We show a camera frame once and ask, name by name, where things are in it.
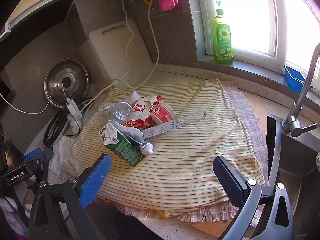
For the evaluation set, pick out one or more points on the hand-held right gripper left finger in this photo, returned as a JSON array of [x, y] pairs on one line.
[[96, 180]]

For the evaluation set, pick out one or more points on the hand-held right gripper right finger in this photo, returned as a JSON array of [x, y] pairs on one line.
[[228, 180]]

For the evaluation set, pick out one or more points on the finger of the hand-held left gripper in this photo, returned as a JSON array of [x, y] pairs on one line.
[[33, 153]]

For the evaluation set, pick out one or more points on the green milk carton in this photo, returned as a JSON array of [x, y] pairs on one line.
[[125, 150]]

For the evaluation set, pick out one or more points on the toothpaste tube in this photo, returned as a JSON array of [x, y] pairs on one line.
[[140, 141]]

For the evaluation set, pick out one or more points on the clear plastic wrapper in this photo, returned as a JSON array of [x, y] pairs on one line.
[[190, 120]]

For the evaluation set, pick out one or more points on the clear plastic bottle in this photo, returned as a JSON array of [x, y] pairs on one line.
[[121, 112]]

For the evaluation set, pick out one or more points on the white toothpaste box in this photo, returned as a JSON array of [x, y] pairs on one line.
[[165, 127]]

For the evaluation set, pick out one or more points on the red white snack bag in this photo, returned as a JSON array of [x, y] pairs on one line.
[[141, 110]]

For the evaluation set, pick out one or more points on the red white noodle cup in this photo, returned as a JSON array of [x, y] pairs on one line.
[[163, 113]]

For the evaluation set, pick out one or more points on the white plastic bag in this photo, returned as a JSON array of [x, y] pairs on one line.
[[60, 155]]

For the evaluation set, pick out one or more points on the white fluffy cloth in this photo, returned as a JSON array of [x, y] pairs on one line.
[[10, 205]]

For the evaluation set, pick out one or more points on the white power strip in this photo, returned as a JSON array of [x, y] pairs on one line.
[[75, 122]]

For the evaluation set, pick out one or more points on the white charger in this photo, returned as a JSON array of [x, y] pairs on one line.
[[71, 107]]

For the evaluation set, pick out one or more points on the striped cloth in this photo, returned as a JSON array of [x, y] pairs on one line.
[[175, 155]]

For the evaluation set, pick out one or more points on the steel sink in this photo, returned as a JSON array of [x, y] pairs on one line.
[[295, 155]]

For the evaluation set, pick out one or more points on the steel pot lid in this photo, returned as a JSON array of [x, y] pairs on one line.
[[57, 80]]

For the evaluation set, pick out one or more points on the steel faucet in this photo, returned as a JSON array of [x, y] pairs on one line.
[[297, 125]]

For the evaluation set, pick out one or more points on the blue plastic container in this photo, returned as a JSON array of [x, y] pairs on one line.
[[292, 80]]

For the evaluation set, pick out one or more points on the white cutting board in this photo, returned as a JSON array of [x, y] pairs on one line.
[[112, 55]]

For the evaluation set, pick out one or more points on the green dish soap bottle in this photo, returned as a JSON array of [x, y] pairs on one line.
[[222, 47]]

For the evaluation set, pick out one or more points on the window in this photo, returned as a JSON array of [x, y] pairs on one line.
[[273, 17]]

